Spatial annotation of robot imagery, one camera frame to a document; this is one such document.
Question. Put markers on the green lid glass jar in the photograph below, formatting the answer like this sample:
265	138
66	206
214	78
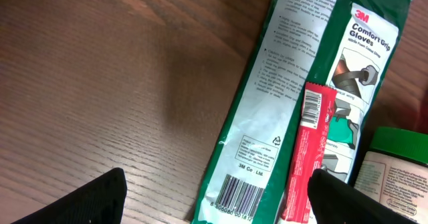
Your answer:
394	172

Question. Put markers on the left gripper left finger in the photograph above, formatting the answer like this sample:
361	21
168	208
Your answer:
97	202

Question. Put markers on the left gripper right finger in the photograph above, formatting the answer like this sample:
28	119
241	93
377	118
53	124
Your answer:
335	202

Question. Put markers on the red candy bar wrapper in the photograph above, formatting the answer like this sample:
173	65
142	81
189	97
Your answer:
309	150

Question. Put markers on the green white gloves package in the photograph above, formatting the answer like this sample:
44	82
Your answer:
343	44

